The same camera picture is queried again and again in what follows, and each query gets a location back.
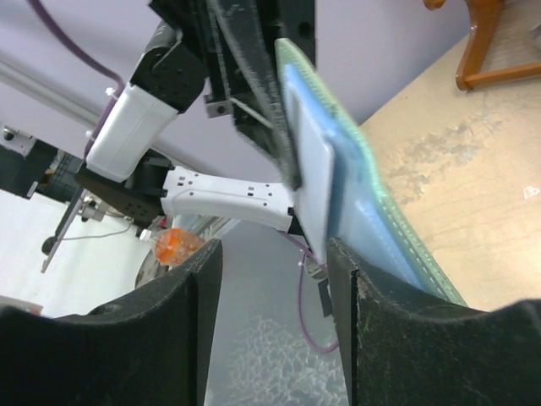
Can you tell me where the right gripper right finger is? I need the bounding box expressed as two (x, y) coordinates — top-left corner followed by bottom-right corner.
(327, 239), (540, 405)

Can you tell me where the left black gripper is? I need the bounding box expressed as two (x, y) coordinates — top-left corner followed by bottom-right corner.
(149, 0), (317, 190)

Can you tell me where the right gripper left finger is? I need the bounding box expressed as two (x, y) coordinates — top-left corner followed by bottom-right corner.
(1, 239), (222, 405)

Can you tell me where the grey magnetic stripe card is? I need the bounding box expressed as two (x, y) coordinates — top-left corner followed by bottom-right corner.
(287, 90), (336, 264)

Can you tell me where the mint green card holder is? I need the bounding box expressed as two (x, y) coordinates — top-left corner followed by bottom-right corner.
(275, 38), (465, 305)

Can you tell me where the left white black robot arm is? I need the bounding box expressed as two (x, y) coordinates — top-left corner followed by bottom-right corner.
(75, 0), (316, 234)

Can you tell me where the orange plastic connector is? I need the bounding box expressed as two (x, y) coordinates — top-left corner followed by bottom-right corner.
(152, 228), (205, 266)

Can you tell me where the orange wooden rack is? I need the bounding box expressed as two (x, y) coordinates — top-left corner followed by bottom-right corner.
(422, 0), (541, 92)

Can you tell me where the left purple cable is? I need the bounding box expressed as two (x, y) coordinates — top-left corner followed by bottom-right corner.
(27, 0), (126, 149)

